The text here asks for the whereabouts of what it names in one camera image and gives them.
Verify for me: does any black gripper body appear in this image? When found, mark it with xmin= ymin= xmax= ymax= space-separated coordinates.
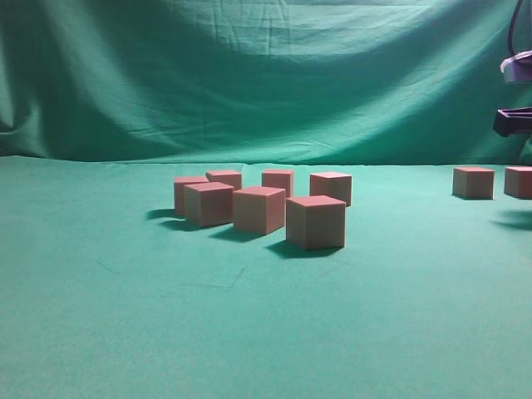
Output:
xmin=493 ymin=107 xmax=532 ymax=136

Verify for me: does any pink cube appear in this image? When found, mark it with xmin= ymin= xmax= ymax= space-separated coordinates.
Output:
xmin=504 ymin=166 xmax=532 ymax=200
xmin=184 ymin=182 xmax=234 ymax=227
xmin=286 ymin=195 xmax=347 ymax=250
xmin=452 ymin=166 xmax=495 ymax=200

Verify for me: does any pink cube placed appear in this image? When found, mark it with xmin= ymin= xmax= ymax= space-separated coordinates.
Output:
xmin=262 ymin=169 xmax=294 ymax=198
xmin=205 ymin=170 xmax=243 ymax=190
xmin=174 ymin=176 xmax=209 ymax=216
xmin=233 ymin=186 xmax=286 ymax=235
xmin=309 ymin=171 xmax=352 ymax=207

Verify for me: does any green cloth backdrop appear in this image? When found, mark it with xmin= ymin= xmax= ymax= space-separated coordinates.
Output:
xmin=1 ymin=1 xmax=531 ymax=398

